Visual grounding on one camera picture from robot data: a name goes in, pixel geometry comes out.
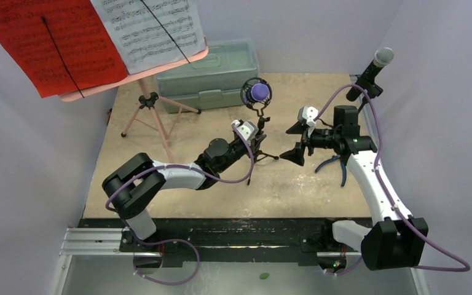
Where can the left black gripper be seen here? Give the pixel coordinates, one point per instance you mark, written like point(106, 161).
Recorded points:
point(254, 143)

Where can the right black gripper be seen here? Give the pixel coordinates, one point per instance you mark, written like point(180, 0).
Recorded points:
point(310, 138)

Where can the purple toy microphone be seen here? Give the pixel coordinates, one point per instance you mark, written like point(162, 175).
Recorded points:
point(259, 92)

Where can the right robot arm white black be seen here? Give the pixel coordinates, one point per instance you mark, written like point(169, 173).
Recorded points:
point(394, 241)

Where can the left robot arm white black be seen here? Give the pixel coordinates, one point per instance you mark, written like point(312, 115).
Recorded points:
point(131, 188)

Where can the green plastic storage box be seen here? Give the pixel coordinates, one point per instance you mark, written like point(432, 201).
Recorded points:
point(214, 81)

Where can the black desktop mic stand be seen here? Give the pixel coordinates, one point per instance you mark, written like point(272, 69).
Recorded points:
point(362, 97)

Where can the pink music stand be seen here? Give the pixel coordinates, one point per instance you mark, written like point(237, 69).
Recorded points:
point(139, 78)

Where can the black silver microphone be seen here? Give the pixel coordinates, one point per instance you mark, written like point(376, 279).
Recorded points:
point(382, 57)

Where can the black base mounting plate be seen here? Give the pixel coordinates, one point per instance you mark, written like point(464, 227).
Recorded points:
point(224, 230)

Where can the small green leaf piece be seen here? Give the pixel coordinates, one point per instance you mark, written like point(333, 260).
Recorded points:
point(264, 276)

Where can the white sheet music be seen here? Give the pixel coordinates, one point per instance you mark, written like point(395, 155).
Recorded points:
point(148, 34)

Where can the red sheet music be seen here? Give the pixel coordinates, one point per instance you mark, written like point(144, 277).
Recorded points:
point(61, 46)

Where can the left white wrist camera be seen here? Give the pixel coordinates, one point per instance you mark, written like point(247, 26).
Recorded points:
point(246, 129)

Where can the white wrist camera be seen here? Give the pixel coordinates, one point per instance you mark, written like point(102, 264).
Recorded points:
point(307, 117)
point(246, 129)

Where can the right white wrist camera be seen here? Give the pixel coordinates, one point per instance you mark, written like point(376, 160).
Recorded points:
point(307, 117)

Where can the aluminium frame rail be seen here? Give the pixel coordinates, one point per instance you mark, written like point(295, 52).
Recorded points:
point(93, 242)

